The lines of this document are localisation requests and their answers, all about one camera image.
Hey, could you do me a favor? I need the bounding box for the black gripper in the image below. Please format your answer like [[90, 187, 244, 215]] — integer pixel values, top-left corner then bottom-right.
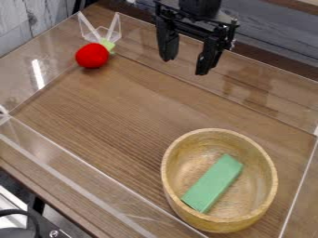
[[153, 0, 239, 75]]

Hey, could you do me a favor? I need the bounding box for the red plush strawberry toy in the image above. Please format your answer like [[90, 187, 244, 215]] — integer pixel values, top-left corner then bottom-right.
[[74, 40, 114, 69]]

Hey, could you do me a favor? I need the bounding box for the round wooden bowl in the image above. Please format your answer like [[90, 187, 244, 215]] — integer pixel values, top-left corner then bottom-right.
[[160, 128, 277, 233]]

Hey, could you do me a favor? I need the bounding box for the green rectangular block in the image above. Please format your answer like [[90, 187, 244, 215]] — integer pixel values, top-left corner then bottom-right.
[[181, 154, 243, 213]]

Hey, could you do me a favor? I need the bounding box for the clear acrylic corner bracket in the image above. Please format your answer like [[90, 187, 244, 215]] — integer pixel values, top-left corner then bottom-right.
[[77, 12, 121, 51]]

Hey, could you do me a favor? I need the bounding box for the clear acrylic tray wall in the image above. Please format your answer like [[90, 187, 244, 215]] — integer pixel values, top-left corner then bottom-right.
[[0, 5, 318, 238]]

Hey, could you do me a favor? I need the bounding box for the black metal table frame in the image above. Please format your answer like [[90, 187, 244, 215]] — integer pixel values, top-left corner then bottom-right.
[[26, 194, 84, 238]]

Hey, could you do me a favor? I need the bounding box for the black cable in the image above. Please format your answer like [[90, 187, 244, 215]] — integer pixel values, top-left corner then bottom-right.
[[0, 208, 41, 238]]

